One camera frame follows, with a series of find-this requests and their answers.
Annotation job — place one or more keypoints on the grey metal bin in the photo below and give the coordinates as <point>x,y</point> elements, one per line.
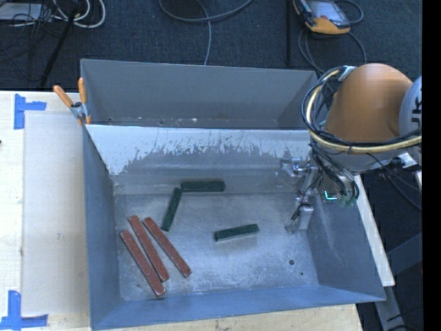
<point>220,260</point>

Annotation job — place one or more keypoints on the red-brown flat block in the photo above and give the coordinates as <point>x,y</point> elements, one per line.
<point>142,263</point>
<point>167,247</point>
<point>149,248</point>

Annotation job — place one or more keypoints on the black cylinder on white bracket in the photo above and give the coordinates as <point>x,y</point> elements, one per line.
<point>410,164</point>

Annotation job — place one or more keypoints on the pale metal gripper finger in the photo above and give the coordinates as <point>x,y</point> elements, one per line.
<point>295,168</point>
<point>302,217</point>

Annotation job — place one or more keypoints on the dark green flat block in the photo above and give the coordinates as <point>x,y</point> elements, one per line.
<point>236,232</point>
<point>171,209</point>
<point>203,185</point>

